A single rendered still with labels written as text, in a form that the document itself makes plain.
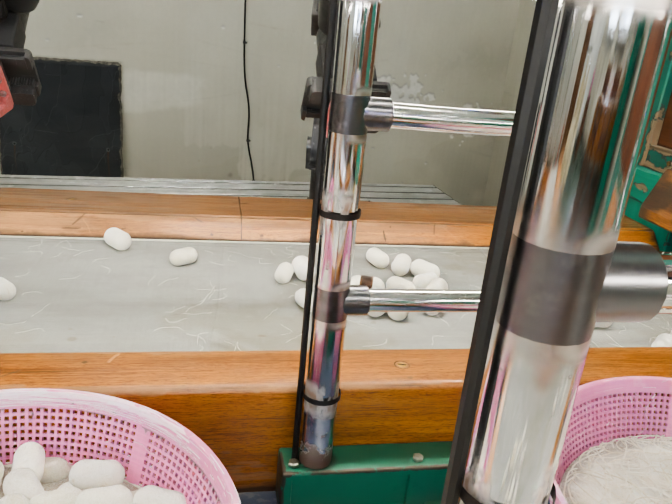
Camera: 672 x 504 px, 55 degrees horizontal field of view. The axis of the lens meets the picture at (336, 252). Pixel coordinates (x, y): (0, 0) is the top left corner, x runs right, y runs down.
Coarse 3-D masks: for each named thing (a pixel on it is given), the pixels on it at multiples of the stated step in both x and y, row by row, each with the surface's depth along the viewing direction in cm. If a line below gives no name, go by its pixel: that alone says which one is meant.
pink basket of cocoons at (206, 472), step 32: (0, 416) 40; (64, 416) 41; (128, 416) 40; (160, 416) 40; (64, 448) 41; (96, 448) 41; (128, 448) 40; (160, 448) 39; (192, 448) 38; (128, 480) 40; (160, 480) 39; (192, 480) 38; (224, 480) 35
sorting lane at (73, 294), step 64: (0, 256) 67; (64, 256) 69; (128, 256) 70; (256, 256) 74; (448, 256) 80; (0, 320) 55; (64, 320) 56; (128, 320) 57; (192, 320) 58; (256, 320) 59; (384, 320) 62; (448, 320) 63
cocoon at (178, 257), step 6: (174, 252) 68; (180, 252) 68; (186, 252) 69; (192, 252) 69; (174, 258) 68; (180, 258) 68; (186, 258) 69; (192, 258) 69; (174, 264) 69; (180, 264) 69
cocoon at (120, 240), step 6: (114, 228) 72; (108, 234) 72; (114, 234) 71; (120, 234) 71; (126, 234) 71; (108, 240) 71; (114, 240) 71; (120, 240) 71; (126, 240) 71; (114, 246) 71; (120, 246) 71; (126, 246) 71
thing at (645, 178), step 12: (636, 168) 96; (648, 168) 94; (636, 180) 96; (648, 180) 93; (636, 192) 96; (648, 192) 93; (636, 204) 96; (636, 216) 96; (660, 228) 91; (660, 240) 90
